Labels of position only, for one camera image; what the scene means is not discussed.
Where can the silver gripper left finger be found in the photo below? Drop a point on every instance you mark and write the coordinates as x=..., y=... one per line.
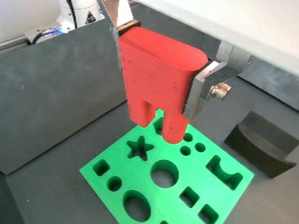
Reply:
x=119, y=12

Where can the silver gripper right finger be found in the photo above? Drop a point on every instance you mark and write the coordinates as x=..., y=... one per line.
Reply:
x=208, y=83

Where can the red square-circle peg block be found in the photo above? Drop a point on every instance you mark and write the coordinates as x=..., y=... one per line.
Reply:
x=159, y=66

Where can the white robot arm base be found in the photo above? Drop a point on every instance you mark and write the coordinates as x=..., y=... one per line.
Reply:
x=77, y=13

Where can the dark grey curved block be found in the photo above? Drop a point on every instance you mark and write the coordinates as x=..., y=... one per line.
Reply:
x=261, y=144

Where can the green shape-sorting board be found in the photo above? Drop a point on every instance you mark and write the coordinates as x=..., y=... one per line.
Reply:
x=152, y=182

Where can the aluminium rail with cable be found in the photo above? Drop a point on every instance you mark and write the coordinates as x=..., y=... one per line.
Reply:
x=24, y=40

